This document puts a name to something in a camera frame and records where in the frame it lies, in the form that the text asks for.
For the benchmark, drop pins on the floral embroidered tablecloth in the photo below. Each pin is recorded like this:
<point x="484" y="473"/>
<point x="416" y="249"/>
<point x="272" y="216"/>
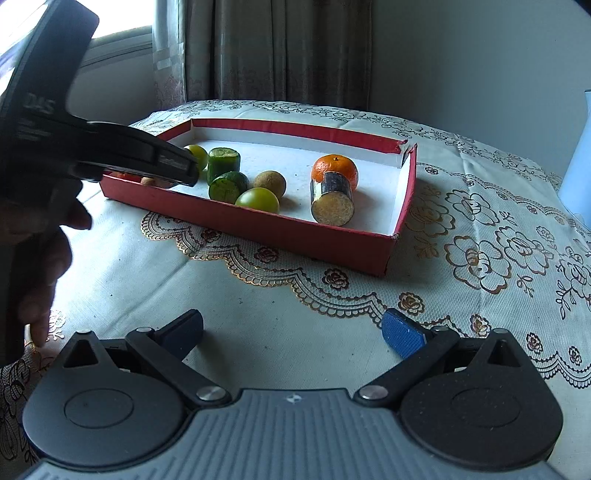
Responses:
<point x="461" y="286"/>

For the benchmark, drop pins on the dark sugarcane piece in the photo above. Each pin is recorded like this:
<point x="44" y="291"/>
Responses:
<point x="163" y="182"/>
<point x="332" y="203"/>

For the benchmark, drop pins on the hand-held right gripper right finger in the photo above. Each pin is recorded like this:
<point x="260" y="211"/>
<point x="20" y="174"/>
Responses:
<point x="401" y="334"/>

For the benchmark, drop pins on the green cucumber piece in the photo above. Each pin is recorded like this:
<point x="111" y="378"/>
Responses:
<point x="228" y="185"/>
<point x="224" y="161"/>

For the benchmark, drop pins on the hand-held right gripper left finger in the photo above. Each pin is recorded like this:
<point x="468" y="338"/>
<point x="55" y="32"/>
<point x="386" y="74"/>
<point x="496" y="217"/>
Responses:
<point x="184" y="330"/>

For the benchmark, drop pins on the brown longan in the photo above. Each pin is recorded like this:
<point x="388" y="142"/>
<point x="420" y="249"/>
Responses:
<point x="147" y="181"/>
<point x="270" y="182"/>

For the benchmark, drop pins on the person's left hand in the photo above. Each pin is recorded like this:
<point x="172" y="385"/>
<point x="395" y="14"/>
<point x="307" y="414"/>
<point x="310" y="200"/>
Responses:
<point x="57" y="263"/>

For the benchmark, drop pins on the orange tangerine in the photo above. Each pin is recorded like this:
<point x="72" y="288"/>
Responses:
<point x="122" y="177"/>
<point x="334" y="165"/>

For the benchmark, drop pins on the dark grey curtain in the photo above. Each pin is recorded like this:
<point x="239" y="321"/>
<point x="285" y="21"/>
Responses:
<point x="277" y="46"/>

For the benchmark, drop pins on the red cardboard box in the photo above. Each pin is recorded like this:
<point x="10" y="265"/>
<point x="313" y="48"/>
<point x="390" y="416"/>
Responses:
<point x="277" y="228"/>

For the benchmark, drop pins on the sheer patterned curtain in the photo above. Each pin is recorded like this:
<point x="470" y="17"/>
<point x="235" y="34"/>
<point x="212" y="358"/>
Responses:
<point x="168" y="50"/>

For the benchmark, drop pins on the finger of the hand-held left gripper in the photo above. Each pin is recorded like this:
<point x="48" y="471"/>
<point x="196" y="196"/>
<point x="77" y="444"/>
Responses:
<point x="147" y="152"/>
<point x="87" y="173"/>

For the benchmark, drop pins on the green tomato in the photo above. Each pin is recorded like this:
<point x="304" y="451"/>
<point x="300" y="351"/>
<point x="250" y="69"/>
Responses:
<point x="257" y="201"/>
<point x="197" y="154"/>

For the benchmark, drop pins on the window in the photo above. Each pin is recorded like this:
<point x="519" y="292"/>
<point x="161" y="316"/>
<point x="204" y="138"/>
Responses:
<point x="120" y="23"/>

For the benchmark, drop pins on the white plastic container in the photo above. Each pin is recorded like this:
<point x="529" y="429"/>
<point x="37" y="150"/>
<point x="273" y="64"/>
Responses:
<point x="577" y="147"/>

